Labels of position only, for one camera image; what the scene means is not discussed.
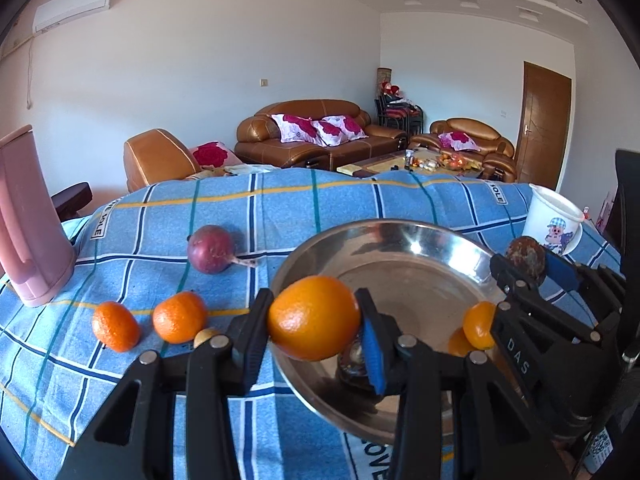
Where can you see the pink plastic pitcher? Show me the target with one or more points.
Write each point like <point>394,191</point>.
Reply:
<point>25,220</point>

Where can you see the tall patterned floor vase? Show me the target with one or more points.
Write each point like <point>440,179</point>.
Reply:
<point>383,77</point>

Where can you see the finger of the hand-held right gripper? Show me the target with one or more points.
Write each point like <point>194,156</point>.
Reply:
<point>515,350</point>
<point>561,270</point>

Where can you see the small beige longan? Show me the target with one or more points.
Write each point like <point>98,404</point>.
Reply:
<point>205,336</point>

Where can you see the large smooth orange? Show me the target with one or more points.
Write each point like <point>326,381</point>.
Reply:
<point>312,317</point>

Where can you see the wooden coffee table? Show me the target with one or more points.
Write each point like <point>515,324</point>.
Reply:
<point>380,162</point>

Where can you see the small white floral pillow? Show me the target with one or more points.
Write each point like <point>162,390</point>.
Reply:
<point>457,141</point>

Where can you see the dark mangosteen in bowl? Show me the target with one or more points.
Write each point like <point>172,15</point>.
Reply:
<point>352,366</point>

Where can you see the brown wooden door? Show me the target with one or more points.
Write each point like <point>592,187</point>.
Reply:
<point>542,125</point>

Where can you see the blue plaid tablecloth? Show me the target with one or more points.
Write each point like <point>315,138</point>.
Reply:
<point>350,205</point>

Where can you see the white plastic bag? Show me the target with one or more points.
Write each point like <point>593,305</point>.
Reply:
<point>246,170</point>

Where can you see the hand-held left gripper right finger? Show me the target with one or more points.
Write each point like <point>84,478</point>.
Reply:
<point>373,355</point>

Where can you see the brown leather armchair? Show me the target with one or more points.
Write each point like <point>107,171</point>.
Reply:
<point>490,132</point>

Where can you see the fruit plate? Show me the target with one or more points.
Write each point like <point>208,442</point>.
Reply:
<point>450,161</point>

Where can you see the pink rose cushion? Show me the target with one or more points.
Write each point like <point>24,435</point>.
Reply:
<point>212,154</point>

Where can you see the stacked dark chairs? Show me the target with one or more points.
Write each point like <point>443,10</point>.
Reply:
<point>400,112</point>

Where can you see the orange-brown leather armchair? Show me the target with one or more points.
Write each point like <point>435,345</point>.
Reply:
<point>155,157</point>

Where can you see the purple passion fruit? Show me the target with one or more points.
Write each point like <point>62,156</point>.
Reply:
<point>211,249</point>

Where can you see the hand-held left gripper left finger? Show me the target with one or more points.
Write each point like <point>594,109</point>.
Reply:
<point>254,342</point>

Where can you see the brown leather three-seat sofa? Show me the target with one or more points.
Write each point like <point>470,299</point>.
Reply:
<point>320,152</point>

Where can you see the dark brown passion fruit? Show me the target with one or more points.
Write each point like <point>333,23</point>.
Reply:
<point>525,260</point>

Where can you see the white wall air conditioner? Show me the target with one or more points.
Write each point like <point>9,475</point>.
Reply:
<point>70,7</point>

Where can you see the mandarin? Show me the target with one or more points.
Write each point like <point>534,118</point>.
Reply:
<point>180,317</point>
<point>478,325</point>
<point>116,326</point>

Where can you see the stainless steel bowl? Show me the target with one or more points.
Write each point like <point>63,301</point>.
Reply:
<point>420,260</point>

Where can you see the white cartoon pig cup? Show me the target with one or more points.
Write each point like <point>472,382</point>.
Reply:
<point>552,222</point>

